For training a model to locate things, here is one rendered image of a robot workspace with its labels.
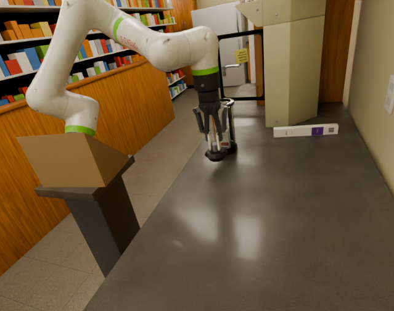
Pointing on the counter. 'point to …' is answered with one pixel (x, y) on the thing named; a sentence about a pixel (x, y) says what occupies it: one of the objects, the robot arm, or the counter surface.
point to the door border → (262, 62)
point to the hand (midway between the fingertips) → (214, 140)
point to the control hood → (252, 12)
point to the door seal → (263, 63)
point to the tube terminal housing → (292, 59)
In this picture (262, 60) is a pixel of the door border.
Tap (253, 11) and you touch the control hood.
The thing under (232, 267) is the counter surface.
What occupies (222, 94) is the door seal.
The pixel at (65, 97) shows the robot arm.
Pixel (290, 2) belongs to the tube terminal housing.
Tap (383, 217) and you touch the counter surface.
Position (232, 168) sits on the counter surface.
